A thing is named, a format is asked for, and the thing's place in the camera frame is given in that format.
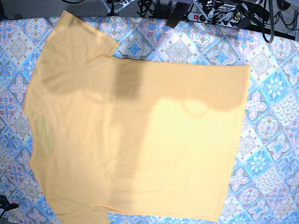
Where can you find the yellow T-shirt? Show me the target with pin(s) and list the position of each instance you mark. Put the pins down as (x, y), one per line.
(129, 136)

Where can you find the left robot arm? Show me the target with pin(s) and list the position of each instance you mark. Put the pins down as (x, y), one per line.
(233, 13)

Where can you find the black table clamp top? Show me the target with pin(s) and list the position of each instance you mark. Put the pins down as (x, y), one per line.
(177, 14)

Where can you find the white power strip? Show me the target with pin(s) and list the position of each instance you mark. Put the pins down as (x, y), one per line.
(196, 17)

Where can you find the patterned blue tablecloth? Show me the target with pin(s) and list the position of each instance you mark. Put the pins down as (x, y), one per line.
(264, 184)

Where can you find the orange black clamp bottom-left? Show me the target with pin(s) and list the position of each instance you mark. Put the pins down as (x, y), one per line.
(5, 205)

